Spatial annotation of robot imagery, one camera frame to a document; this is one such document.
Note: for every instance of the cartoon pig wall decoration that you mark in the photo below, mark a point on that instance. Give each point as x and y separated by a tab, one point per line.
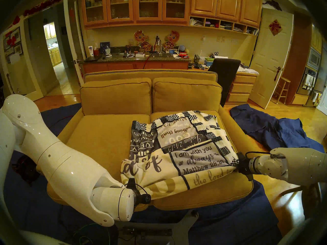
141	37
171	38

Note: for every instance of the wooden desk with drawers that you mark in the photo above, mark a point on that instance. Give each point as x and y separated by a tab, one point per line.
242	87

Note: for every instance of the granite top counter cabinet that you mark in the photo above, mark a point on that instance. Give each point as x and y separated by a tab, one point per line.
122	65

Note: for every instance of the black power strip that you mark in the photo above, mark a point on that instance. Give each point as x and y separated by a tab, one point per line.
150	232

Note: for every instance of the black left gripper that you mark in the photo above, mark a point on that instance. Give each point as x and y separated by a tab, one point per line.
136	196

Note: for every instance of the crumpled navy cloth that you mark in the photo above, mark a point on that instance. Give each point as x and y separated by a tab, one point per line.
268	129

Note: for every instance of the wooden wall cabinets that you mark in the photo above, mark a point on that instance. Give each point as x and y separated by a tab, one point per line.
204	3

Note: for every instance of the chrome sink faucet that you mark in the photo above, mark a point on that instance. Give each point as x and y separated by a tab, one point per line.
159	46

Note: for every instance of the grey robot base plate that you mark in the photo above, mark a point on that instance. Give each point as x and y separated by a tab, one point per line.
182	229

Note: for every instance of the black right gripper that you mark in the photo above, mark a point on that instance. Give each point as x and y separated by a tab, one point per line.
244	166

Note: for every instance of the mustard sofa seat cushion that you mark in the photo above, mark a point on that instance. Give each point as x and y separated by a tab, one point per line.
204	196
102	137

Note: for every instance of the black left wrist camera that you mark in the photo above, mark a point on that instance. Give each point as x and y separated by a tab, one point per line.
146	198

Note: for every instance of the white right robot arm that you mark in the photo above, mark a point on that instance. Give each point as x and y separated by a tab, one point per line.
293	166

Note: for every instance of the wooden cubby shelf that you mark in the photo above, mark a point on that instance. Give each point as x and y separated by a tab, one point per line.
227	25

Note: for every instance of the dark office chair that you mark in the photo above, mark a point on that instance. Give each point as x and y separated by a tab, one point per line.
224	71

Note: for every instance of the red diamond door ornament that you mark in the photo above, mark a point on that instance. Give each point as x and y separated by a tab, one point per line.
275	27

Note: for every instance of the red garland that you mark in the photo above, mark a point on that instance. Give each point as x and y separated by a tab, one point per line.
43	4

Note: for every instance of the white hanging towel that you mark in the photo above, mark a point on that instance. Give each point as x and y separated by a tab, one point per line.
307	81
316	98

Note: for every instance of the white lotion bottle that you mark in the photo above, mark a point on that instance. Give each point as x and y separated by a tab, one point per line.
91	50

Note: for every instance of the large navy floor cloth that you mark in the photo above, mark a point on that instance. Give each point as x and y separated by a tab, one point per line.
230	221

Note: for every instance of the wooden stool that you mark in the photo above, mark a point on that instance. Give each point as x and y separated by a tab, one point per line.
284	80

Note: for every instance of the mustard sofa back cushion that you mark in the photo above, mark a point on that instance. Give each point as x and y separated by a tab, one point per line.
115	96
186	94

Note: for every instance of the printed scripture fleece blanket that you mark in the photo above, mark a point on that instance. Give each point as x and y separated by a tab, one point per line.
178	157

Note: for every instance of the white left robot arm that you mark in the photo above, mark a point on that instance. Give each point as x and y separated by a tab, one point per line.
71	175

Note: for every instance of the small red box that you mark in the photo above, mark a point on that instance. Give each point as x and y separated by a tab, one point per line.
96	52

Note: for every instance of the mustard fabric loveseat sofa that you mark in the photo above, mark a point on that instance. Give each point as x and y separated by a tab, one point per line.
107	74

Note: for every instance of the dark standing picture frame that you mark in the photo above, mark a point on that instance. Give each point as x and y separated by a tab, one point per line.
104	46

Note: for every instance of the steel wall oven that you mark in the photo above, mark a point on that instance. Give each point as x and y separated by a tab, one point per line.
313	59

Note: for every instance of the white glass french door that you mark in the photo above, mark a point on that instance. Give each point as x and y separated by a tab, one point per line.
23	76

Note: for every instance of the white panel door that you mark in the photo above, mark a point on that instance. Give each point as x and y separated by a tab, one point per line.
268	55

